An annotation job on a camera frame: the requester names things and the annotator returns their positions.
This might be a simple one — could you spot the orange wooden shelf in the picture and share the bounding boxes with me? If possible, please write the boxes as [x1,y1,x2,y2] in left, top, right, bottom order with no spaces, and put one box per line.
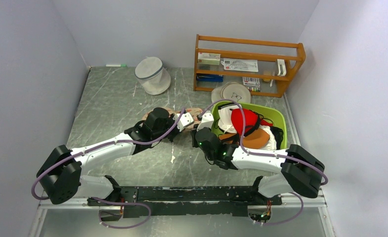
[194,35,306,97]

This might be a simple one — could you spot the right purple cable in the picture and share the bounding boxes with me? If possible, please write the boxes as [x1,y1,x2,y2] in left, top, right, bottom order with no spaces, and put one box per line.
[198,98,329,226]

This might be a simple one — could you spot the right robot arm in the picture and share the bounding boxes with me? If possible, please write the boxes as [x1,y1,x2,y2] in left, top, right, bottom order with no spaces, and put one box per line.
[191,128,326,198]

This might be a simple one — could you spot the pink floral laundry bag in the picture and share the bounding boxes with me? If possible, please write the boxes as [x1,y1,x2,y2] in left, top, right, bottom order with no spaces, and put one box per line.
[142,107,204,122]

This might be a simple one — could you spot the white box on shelf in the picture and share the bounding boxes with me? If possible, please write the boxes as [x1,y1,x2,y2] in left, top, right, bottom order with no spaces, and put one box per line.
[197,52,220,65]

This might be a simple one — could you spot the marker pen pack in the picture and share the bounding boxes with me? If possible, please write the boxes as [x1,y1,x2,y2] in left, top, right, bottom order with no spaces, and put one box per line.
[242,77,260,92]

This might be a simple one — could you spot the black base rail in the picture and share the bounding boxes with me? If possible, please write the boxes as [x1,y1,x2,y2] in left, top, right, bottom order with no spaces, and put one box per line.
[87,186,282,218]

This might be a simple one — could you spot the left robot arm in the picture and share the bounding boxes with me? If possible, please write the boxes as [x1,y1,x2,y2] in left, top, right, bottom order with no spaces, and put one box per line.
[31,107,195,204]

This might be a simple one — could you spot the green plastic basket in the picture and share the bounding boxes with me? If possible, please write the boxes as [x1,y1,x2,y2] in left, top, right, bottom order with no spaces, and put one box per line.
[210,101,288,149]

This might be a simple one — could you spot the white cylindrical mesh bag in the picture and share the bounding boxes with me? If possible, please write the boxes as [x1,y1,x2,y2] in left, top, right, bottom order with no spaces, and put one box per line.
[134,57,171,95]

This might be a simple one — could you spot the white flat packet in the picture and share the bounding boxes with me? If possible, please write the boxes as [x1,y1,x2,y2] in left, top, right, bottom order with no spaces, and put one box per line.
[220,58,259,73]

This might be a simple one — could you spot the white silver device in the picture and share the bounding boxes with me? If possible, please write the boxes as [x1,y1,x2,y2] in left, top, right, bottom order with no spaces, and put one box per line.
[277,59,287,77]

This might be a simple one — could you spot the red bra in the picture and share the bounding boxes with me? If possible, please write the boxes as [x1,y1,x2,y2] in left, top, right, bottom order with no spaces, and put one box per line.
[231,109,273,137]

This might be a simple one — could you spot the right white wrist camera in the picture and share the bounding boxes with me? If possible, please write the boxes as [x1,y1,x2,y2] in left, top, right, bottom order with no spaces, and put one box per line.
[197,111,214,131]

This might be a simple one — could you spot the white bra black trim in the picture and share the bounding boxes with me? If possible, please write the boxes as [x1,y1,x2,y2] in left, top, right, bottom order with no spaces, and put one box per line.
[217,102,239,133]

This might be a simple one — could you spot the orange bra black straps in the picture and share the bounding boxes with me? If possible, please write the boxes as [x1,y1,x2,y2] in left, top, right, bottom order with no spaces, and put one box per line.
[218,126,271,150]

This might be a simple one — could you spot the round white mesh bag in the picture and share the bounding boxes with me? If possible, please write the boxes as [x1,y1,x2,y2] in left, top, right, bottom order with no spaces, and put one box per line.
[211,82,252,103]

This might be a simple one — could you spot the green white marker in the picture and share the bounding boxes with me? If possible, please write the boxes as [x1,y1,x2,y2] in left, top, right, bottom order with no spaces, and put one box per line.
[105,64,127,67]

